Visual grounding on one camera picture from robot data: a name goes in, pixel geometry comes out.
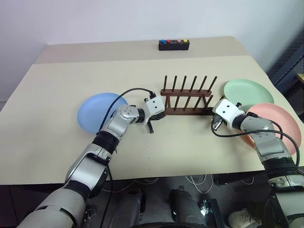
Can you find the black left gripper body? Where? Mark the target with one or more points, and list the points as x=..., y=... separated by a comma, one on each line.
x=158, y=116

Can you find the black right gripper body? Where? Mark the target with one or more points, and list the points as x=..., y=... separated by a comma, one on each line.
x=217, y=123

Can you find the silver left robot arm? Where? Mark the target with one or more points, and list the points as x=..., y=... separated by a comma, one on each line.
x=123, y=120

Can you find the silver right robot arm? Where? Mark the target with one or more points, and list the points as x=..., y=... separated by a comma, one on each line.
x=261, y=133

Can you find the brown wooden dish rack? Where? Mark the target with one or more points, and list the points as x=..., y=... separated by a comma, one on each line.
x=185, y=93

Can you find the green plate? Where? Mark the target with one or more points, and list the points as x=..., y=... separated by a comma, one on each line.
x=249, y=92

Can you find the blue plate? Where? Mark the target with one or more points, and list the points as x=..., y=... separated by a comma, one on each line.
x=95, y=111

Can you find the pink plate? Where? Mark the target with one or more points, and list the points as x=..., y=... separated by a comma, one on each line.
x=286, y=123

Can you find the black button box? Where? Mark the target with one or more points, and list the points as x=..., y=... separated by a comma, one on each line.
x=173, y=46

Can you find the dark rounded leg shell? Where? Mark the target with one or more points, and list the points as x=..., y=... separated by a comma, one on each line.
x=130, y=206
x=184, y=206

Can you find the black metal stand base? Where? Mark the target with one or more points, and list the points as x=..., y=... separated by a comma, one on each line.
x=212, y=211

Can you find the dark blue metal shelf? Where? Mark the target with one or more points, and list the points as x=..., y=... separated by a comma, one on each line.
x=287, y=64

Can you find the yellow box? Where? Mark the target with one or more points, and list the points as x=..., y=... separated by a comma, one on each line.
x=301, y=78

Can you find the white shoe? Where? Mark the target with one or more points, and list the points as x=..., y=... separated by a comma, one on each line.
x=242, y=217

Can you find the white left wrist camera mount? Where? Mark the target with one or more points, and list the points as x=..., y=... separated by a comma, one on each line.
x=154, y=105

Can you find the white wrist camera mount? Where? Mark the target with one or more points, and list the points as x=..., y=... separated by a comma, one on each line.
x=225, y=110
x=154, y=105

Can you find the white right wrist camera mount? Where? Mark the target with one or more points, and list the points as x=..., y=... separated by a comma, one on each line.
x=225, y=110

